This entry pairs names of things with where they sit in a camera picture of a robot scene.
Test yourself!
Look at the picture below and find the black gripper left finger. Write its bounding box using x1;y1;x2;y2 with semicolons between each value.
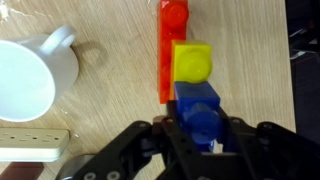
71;99;214;180

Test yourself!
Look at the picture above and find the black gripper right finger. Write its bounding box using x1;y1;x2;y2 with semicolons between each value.
213;106;320;180

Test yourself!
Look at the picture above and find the blue-yellow building block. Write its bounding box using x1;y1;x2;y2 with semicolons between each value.
169;39;223;154

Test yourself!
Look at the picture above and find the orange building block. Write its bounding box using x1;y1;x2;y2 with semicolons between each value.
157;0;190;105

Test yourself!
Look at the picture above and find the cream power strip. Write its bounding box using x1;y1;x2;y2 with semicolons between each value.
0;128;71;163

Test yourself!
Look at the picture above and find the white ceramic mug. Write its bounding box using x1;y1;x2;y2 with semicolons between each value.
0;24;80;123

